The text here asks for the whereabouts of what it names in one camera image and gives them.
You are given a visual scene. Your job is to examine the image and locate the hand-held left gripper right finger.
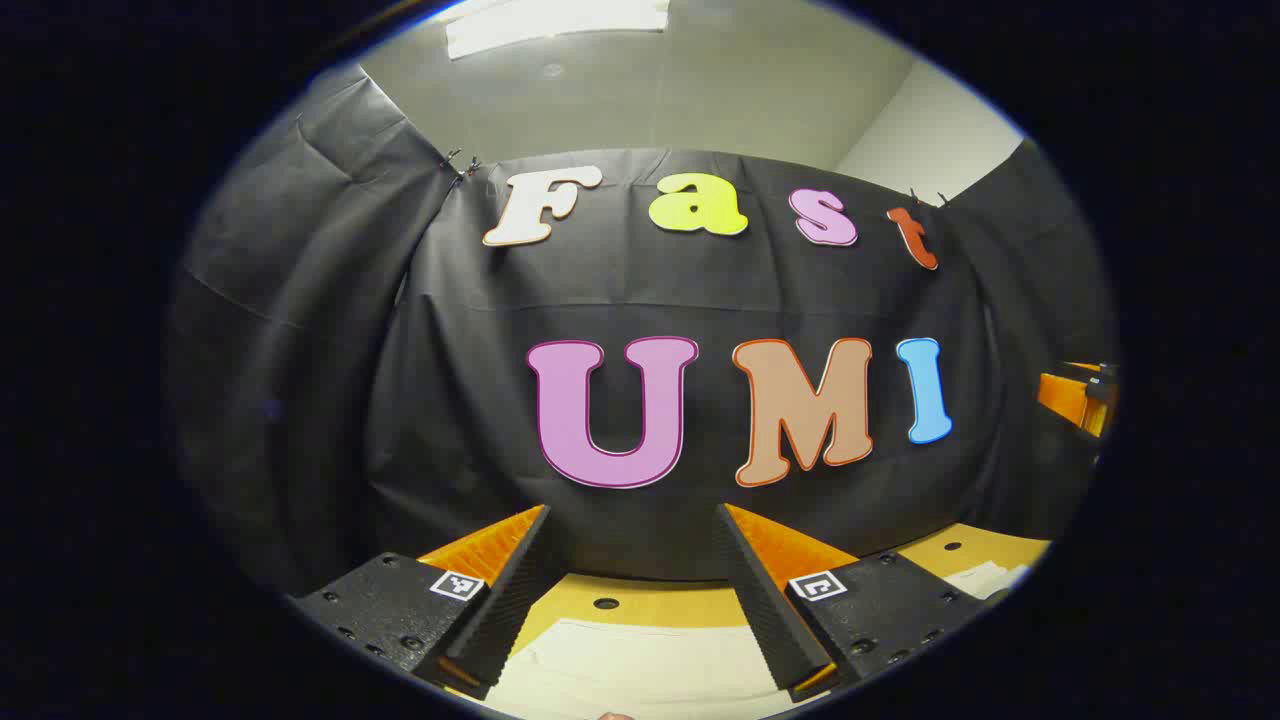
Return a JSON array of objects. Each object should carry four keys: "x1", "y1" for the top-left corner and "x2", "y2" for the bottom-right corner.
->
[{"x1": 713, "y1": 503, "x2": 1001, "y2": 703}]

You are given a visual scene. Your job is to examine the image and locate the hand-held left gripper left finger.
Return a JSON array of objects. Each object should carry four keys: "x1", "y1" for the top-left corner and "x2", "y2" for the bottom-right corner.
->
[{"x1": 290, "y1": 505, "x2": 553, "y2": 701}]

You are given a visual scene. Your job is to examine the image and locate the white jeans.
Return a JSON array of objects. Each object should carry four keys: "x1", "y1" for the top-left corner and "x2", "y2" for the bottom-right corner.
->
[{"x1": 485, "y1": 560, "x2": 1031, "y2": 720}]

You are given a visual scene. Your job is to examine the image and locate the black backdrop cloth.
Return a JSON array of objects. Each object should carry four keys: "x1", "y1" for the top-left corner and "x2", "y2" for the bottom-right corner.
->
[{"x1": 165, "y1": 65, "x2": 1119, "y2": 601}]

